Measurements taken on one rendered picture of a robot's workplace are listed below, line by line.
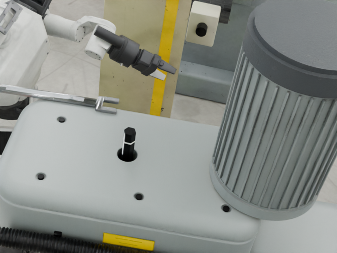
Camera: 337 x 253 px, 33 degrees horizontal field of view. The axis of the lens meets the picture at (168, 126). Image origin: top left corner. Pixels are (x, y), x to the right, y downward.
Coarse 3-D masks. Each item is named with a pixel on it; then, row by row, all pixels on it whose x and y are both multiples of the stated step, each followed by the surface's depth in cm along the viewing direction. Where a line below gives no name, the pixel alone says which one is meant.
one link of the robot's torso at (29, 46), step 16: (0, 0) 160; (16, 0) 163; (32, 16) 160; (16, 32) 157; (32, 32) 159; (0, 48) 155; (16, 48) 156; (32, 48) 159; (48, 48) 170; (0, 64) 154; (16, 64) 156; (32, 64) 162; (0, 80) 153; (16, 80) 157; (32, 80) 174; (0, 96) 158; (16, 96) 162
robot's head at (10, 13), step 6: (0, 6) 147; (0, 12) 147; (12, 12) 148; (6, 18) 147; (0, 24) 146; (6, 24) 147; (0, 36) 146; (6, 36) 148; (0, 42) 146; (6, 42) 153
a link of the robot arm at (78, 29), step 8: (88, 16) 189; (72, 24) 189; (80, 24) 188; (88, 24) 190; (96, 24) 188; (104, 24) 187; (112, 24) 187; (72, 32) 188; (80, 32) 191; (88, 32) 194; (72, 40) 191; (80, 40) 193
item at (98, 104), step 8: (0, 88) 112; (8, 88) 112; (16, 88) 112; (24, 88) 112; (32, 96) 112; (40, 96) 112; (48, 96) 112; (56, 96) 112; (64, 96) 112; (72, 96) 113; (80, 96) 113; (104, 96) 114; (80, 104) 112; (88, 104) 112; (96, 104) 112; (104, 112) 112; (112, 112) 111
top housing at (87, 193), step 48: (48, 144) 104; (96, 144) 105; (144, 144) 107; (192, 144) 109; (0, 192) 97; (48, 192) 96; (96, 192) 97; (144, 192) 99; (192, 192) 100; (96, 240) 101; (144, 240) 100; (192, 240) 98; (240, 240) 97
